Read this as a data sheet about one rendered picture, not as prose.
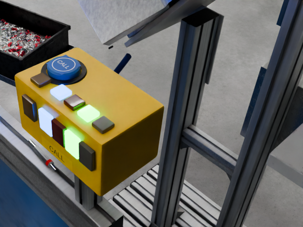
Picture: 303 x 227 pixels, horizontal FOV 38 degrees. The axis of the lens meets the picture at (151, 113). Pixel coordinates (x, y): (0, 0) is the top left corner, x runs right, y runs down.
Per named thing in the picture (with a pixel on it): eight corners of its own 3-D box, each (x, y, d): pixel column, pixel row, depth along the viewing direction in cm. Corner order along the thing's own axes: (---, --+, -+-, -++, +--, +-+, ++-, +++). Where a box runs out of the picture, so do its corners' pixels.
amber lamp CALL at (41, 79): (52, 82, 52) (51, 78, 52) (39, 88, 51) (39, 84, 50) (42, 75, 53) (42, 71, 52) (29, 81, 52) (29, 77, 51)
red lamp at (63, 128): (67, 146, 51) (66, 127, 49) (63, 148, 50) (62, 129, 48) (56, 136, 52) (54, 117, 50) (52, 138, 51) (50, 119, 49)
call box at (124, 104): (157, 164, 58) (166, 103, 51) (99, 206, 52) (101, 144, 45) (79, 104, 65) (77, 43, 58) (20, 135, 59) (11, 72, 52)
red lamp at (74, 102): (85, 105, 49) (85, 101, 49) (73, 111, 48) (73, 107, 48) (75, 97, 50) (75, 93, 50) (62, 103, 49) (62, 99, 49)
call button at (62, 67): (87, 75, 54) (87, 64, 53) (61, 88, 52) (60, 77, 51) (66, 61, 56) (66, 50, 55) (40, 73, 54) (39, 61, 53)
